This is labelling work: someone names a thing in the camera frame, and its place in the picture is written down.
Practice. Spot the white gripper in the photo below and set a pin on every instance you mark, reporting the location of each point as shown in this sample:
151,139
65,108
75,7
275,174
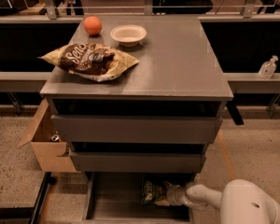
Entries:
176,194

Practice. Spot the green jalapeno chip bag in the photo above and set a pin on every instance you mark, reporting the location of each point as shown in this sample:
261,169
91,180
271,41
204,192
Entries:
152,189

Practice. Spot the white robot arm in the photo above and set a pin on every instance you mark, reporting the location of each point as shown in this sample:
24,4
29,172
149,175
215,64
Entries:
240,202

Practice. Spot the grey open bottom drawer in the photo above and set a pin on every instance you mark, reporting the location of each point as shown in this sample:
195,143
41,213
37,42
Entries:
116,198

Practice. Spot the grey drawer cabinet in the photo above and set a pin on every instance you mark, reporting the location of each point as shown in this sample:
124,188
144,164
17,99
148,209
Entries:
177,76

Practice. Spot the grey middle drawer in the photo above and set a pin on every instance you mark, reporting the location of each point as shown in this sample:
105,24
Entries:
137,162

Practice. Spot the grey top drawer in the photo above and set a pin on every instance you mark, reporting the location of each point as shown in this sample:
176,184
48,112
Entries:
151,130

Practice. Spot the brown Sensations chip bag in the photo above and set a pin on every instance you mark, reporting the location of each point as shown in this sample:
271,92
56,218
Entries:
93,61

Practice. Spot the open cardboard box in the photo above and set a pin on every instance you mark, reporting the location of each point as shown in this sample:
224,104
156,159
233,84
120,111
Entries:
51,156

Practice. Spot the soda can in box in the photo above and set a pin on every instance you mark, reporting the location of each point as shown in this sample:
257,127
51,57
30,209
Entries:
55,138

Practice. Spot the clear hand sanitizer bottle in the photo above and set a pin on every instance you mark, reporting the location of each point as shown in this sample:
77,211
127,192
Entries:
268,68

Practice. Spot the white paper bowl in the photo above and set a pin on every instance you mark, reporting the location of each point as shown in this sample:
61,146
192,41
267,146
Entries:
129,35

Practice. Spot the orange fruit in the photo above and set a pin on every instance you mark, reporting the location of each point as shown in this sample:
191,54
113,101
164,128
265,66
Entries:
92,25

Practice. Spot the glass railing with posts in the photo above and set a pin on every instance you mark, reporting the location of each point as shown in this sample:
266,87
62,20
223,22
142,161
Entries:
146,0

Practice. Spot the black floor frame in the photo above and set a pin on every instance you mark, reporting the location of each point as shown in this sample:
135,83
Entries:
30,212

